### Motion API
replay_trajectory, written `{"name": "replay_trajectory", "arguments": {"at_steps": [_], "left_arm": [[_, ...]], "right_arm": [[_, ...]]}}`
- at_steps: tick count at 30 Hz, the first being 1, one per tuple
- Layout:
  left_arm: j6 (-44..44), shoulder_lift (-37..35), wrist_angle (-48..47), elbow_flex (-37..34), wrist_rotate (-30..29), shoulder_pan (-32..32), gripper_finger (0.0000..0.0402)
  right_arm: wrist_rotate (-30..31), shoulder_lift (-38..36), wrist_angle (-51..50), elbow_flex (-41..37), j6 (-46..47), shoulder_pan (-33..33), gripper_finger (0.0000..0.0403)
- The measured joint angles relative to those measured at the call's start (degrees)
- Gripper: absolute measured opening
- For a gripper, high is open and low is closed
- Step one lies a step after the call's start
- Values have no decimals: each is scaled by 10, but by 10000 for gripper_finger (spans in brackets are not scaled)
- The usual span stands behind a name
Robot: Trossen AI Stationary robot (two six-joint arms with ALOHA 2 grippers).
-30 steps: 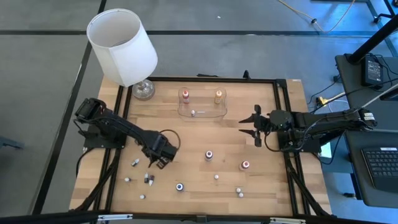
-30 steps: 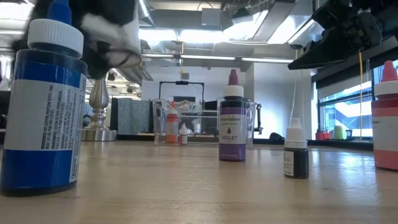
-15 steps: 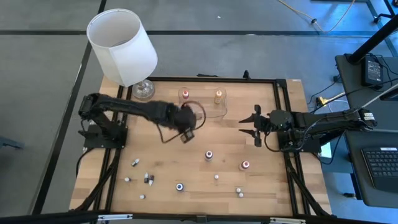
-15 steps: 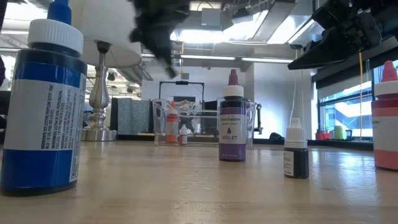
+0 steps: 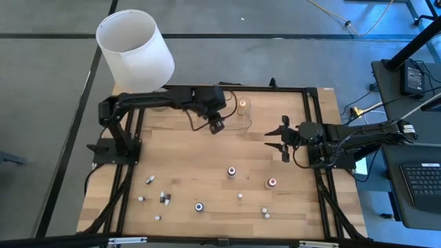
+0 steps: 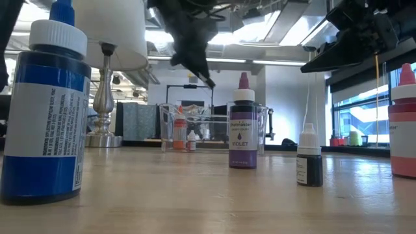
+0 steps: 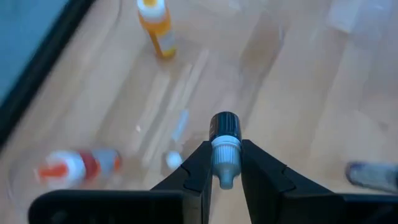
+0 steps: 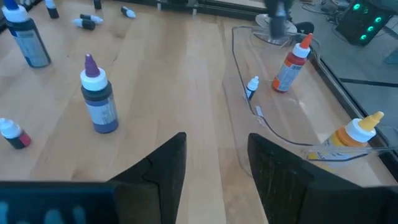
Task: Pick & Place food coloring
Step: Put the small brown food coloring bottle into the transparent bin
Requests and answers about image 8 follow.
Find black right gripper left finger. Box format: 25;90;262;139
0;132;187;224

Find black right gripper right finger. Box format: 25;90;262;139
248;133;398;224

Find large yellow food coloring bottle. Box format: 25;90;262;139
307;111;385;169

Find large purple food coloring bottle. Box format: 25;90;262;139
80;54;119;134

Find small blue dropper bottle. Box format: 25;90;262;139
244;75;260;101

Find large orange food coloring bottle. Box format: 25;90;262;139
271;32;313;93

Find small red dropper bottle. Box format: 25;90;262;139
0;117;32;150

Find small purple-label dropper bottle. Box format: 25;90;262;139
72;17;96;31

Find large blue food coloring bottle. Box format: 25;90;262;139
1;0;52;68

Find clear plastic bin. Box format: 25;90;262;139
222;24;398;178

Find silver table lamp white shade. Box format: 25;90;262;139
254;0;298;46

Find black computer green lights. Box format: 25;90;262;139
335;0;392;47

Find black clamp mount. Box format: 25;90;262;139
294;21;315;35

